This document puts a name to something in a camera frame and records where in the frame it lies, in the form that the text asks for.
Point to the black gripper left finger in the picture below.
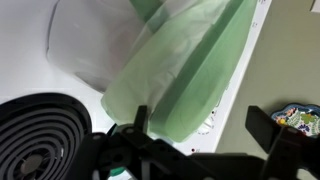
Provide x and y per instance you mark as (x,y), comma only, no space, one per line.
(141,118)

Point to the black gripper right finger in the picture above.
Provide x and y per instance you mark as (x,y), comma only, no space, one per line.
(263,128)

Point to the light green bin liner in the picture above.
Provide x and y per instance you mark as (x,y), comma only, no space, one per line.
(150,76)

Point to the white oven knob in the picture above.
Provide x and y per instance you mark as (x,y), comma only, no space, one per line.
(208,126)

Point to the large black coil burner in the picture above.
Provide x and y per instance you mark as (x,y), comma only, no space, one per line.
(36,140)

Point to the white electric stove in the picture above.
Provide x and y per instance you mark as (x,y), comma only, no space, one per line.
(20,50)

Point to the colourful decorative wall plate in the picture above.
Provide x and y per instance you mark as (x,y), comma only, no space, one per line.
(300,120)

